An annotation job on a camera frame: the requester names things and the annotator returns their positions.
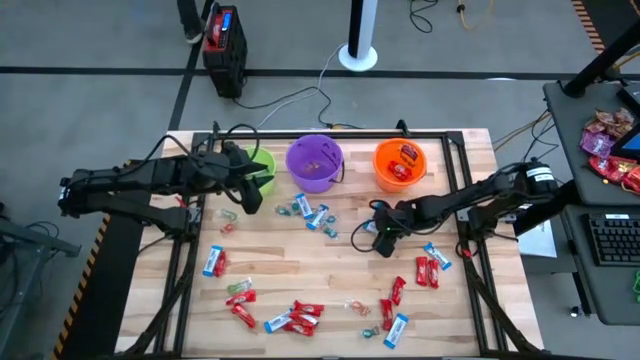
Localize black power cable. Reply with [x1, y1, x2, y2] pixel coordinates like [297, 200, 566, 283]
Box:
[231, 85, 365, 130]

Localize white power cable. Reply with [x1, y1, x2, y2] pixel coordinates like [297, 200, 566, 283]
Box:
[255, 43, 351, 130]

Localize black floor cable bundle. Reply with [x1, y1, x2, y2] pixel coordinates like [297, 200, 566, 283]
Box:
[408, 0, 441, 35]

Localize yellow hanging power cord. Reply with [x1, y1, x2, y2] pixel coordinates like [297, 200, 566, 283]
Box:
[455, 0, 496, 31]

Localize tablet with blue screen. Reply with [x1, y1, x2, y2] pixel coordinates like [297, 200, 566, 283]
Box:
[610, 122, 640, 162]

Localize person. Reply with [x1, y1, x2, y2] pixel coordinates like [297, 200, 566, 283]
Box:
[175, 0, 206, 45]

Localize grey side desk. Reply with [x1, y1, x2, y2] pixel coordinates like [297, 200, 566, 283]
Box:
[542, 79, 640, 327]

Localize orange halloween bucket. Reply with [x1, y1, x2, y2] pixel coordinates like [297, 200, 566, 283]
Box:
[372, 137, 428, 194]

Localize white paper sheet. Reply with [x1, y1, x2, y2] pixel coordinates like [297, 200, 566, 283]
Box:
[517, 219, 559, 259]

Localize black white tower fan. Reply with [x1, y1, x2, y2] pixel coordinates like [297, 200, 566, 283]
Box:
[338, 0, 379, 73]

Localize hazard striped floor ramp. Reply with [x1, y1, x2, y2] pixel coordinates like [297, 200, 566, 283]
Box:
[571, 0, 640, 55]
[49, 158, 151, 360]

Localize brown candy wrapper pile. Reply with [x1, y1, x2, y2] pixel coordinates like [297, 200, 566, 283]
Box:
[584, 107, 636, 139]

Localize green halloween bucket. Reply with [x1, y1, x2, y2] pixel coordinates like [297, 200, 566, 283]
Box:
[244, 146, 278, 197]

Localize black monitor stand pole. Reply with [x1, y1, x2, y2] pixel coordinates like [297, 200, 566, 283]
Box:
[562, 18, 640, 99]

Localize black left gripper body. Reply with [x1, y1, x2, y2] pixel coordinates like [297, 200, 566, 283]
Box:
[199, 147, 251, 194]

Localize purple halloween bucket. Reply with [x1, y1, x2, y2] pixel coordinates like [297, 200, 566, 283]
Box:
[285, 133, 346, 195]

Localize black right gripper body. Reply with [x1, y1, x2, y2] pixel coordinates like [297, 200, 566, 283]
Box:
[372, 199, 426, 241]

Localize red candy bag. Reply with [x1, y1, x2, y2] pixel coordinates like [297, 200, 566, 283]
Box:
[621, 164, 640, 196]
[587, 155, 626, 185]

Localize black cart frame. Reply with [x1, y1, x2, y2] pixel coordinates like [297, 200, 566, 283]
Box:
[0, 199, 83, 360]

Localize black keyboard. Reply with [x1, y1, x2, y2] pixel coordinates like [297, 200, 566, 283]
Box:
[587, 212, 640, 268]

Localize red black power station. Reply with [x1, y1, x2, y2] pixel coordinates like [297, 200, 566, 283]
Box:
[201, 3, 249, 100]

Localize purple candy bag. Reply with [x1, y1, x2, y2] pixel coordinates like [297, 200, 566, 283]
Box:
[579, 130, 617, 160]

